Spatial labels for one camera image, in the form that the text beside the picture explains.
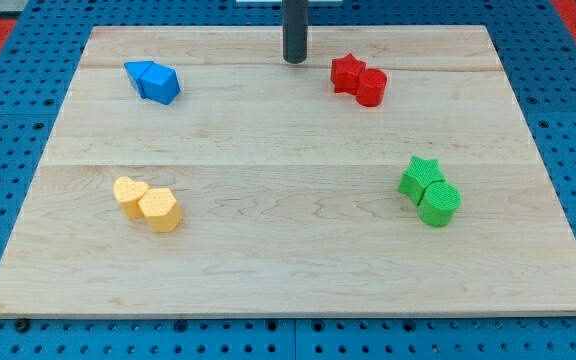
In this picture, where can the red cylinder block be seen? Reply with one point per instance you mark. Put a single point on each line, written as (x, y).
(371, 87)

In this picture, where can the green star block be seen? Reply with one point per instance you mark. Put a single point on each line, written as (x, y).
(418, 176)

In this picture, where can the blue cube block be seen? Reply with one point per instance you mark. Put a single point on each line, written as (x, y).
(160, 84)

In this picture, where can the yellow heart block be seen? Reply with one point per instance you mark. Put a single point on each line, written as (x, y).
(128, 193)

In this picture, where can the light wooden board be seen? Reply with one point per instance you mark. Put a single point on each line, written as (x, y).
(288, 190)

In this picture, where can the red star block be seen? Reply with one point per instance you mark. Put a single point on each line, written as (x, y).
(345, 72)

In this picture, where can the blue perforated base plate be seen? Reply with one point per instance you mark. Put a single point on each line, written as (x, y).
(536, 48)

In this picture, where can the green cylinder block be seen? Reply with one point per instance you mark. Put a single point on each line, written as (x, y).
(439, 203)

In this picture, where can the yellow hexagon block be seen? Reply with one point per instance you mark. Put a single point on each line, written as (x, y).
(161, 210)

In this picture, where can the blue triangle block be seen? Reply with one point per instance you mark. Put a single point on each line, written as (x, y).
(135, 70)

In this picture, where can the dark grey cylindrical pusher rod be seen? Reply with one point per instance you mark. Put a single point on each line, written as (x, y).
(295, 30)

